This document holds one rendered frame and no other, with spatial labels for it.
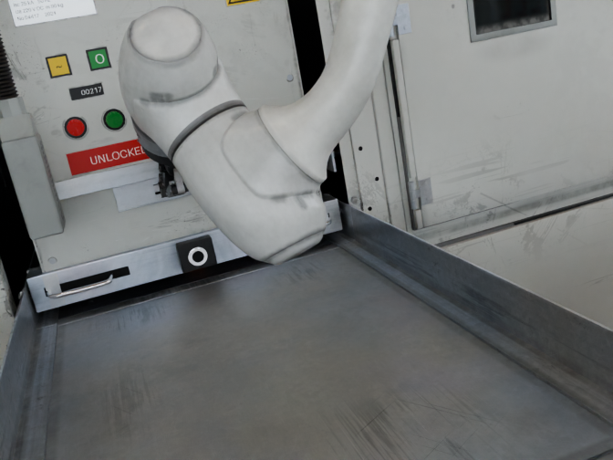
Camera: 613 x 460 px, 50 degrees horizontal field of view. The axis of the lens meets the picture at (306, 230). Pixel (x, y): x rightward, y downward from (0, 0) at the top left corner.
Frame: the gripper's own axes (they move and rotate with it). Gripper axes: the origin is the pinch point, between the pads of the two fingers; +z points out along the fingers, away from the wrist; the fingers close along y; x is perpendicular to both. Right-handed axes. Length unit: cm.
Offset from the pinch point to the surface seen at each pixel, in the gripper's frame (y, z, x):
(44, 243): 1.6, 9.2, -20.9
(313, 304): 25.3, -7.0, 14.2
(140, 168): -4.1, 1.2, -3.7
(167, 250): 7.4, 11.1, -2.4
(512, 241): 22, 13, 61
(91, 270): 7.4, 11.2, -15.0
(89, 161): -8.1, 3.5, -10.8
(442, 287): 29.3, -16.3, 29.7
